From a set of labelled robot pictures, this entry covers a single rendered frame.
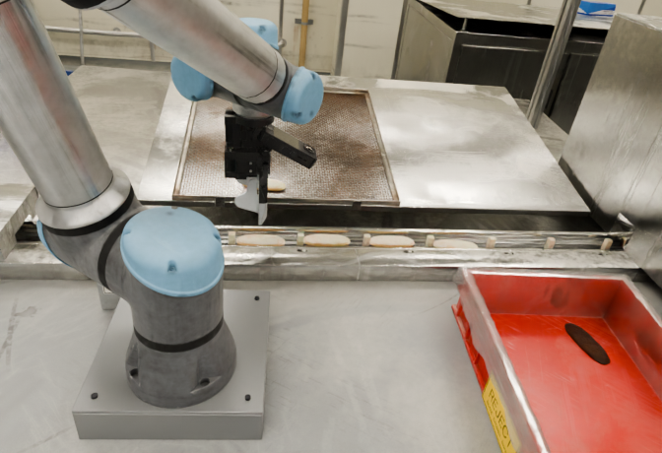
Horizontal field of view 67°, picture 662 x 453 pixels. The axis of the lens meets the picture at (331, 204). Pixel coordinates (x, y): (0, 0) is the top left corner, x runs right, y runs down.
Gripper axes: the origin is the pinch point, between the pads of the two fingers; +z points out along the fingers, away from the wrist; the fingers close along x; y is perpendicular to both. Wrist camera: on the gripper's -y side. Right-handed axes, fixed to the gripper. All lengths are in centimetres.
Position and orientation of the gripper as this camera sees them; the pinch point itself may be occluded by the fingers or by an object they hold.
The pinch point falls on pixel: (263, 208)
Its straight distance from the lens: 99.5
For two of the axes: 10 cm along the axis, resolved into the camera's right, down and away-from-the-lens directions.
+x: 1.1, 5.3, -8.4
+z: -0.9, 8.5, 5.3
